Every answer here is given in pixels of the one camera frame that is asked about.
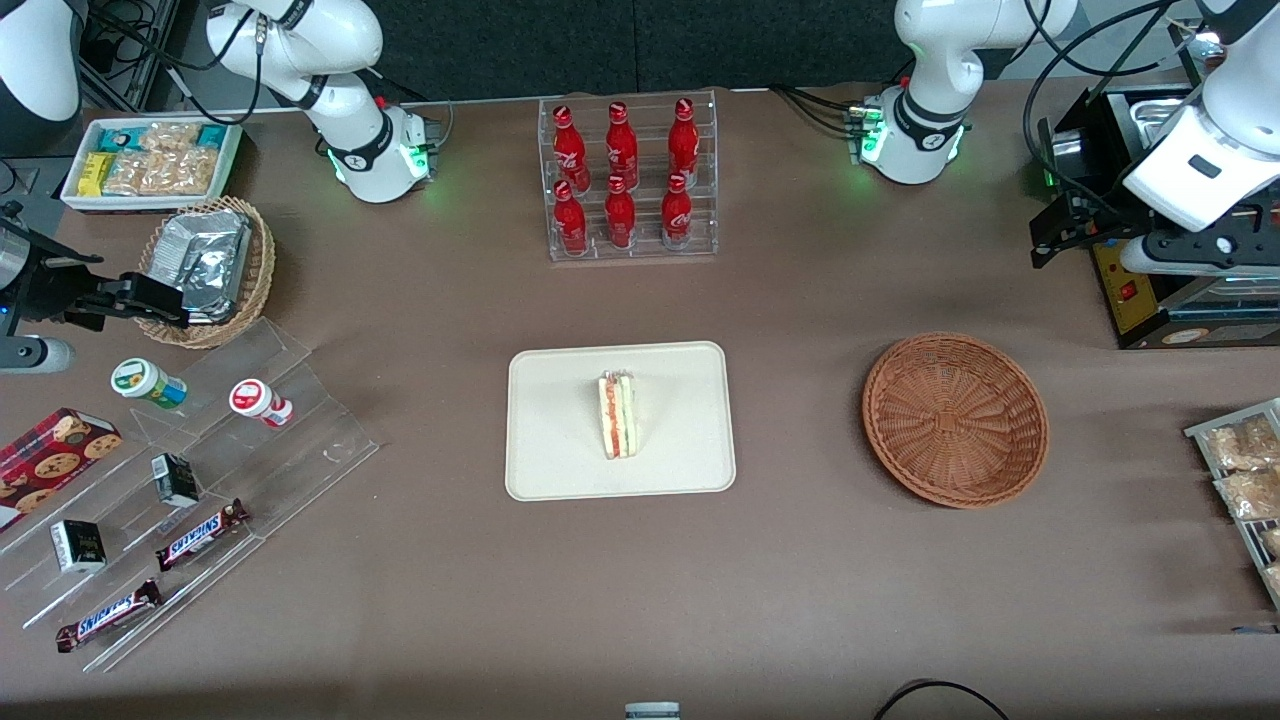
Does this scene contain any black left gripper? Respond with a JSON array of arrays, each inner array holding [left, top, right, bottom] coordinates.
[[1030, 188, 1280, 286]]

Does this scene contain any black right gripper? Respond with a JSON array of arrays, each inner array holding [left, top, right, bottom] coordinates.
[[0, 202, 191, 337]]

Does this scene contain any triangular sandwich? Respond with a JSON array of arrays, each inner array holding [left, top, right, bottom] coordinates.
[[598, 370, 640, 461]]

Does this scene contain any white snack tray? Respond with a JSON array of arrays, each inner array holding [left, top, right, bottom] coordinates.
[[60, 117, 244, 213]]

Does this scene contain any light wicker basket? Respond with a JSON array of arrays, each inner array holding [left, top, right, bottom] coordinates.
[[135, 196, 277, 349]]

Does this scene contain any brown wicker basket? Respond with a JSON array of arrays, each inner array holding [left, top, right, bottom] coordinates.
[[862, 332, 1050, 509]]

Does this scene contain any grey snack tray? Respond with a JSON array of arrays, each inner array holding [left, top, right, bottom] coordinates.
[[1184, 398, 1280, 611]]

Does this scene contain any cream plastic tray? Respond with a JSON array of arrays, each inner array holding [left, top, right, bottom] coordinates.
[[505, 341, 737, 502]]

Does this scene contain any green lid yogurt cup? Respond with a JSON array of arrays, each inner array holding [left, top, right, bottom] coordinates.
[[111, 358, 188, 411]]

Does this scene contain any black food warmer machine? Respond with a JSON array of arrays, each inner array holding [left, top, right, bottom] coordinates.
[[1038, 85, 1280, 350]]

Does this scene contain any silver foil packet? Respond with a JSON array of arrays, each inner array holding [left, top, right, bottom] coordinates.
[[178, 250, 249, 323], [148, 209, 251, 291]]

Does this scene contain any clear bag of nuts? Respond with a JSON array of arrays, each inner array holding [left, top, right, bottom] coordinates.
[[140, 121, 202, 154], [104, 150, 161, 196], [150, 147, 222, 196]]

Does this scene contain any steel food pan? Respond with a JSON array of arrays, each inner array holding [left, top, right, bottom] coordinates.
[[1128, 95, 1213, 161]]

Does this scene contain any red lid yogurt cup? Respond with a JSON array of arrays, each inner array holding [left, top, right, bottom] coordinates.
[[229, 379, 294, 429]]

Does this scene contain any red cookie box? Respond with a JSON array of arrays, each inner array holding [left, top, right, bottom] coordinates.
[[0, 407, 124, 532]]

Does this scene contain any small black carton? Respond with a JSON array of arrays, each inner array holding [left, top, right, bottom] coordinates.
[[152, 453, 201, 508], [50, 519, 107, 574]]

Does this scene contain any clear acrylic stepped display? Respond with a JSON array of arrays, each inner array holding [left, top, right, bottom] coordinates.
[[0, 318, 381, 674]]

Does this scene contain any snickers chocolate bar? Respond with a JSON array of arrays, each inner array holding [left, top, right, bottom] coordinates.
[[55, 578, 163, 653], [155, 498, 251, 572]]

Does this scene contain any black equipment rack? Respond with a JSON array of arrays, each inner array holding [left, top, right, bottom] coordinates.
[[78, 0, 183, 113]]

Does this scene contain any clear bag of crackers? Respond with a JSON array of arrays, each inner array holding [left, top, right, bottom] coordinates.
[[1204, 414, 1280, 471], [1214, 465, 1280, 521]]

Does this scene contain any red cola bottle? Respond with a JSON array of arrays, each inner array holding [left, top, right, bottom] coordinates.
[[661, 172, 693, 251], [553, 105, 589, 191], [604, 175, 637, 249], [553, 180, 589, 256], [668, 97, 700, 181], [606, 101, 639, 186]]

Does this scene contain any clear acrylic bottle rack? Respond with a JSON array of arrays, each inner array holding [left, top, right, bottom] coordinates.
[[538, 90, 719, 263]]

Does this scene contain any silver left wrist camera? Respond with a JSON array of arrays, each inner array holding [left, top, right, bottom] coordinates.
[[1118, 233, 1280, 279]]

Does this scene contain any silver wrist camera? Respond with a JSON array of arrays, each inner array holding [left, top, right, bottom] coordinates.
[[0, 337, 74, 374], [1118, 233, 1280, 279]]

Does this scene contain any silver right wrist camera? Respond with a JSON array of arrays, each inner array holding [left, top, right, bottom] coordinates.
[[0, 337, 74, 374]]

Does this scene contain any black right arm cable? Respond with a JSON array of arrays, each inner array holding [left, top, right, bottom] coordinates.
[[85, 0, 267, 126]]

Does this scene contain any black cable loop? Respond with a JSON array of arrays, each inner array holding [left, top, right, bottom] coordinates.
[[874, 679, 1011, 720]]

